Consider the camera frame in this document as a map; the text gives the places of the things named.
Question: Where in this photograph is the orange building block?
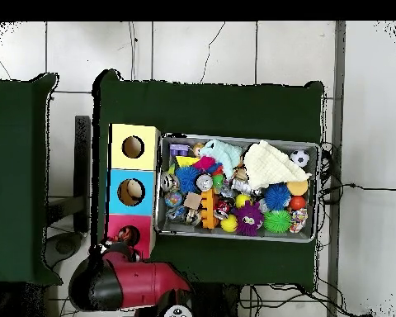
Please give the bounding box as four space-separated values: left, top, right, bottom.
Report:
200 188 220 230

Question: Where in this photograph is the dark green table cloth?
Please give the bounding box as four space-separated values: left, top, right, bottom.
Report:
90 69 326 293

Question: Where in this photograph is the cream knitted cloth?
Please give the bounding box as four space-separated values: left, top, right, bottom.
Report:
243 140 313 191

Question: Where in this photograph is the green cloth side table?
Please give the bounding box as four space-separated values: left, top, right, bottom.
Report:
0 73 64 285

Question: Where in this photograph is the small soccer ball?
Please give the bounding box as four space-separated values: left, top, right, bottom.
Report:
289 149 310 168

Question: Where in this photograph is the black power cable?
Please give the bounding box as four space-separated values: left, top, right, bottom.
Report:
319 141 396 206

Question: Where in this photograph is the yellow cheese wedge toy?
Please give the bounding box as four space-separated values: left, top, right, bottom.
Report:
175 155 202 168

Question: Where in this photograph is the purple spiky monster toy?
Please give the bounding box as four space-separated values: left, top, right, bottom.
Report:
232 201 266 237

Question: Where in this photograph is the green spiky rubber ball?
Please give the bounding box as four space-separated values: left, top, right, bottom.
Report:
262 209 292 234

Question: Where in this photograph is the mint knitted cloth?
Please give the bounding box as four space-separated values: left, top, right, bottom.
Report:
199 139 243 181

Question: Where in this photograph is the shallow metal mesh bin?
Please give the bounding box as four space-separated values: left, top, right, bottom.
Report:
154 133 321 244

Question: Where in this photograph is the orange rubber ball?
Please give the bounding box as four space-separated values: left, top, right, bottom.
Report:
288 195 307 211

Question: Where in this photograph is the blue spiky rubber ball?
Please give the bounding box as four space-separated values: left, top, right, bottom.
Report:
174 165 203 195
262 182 292 211

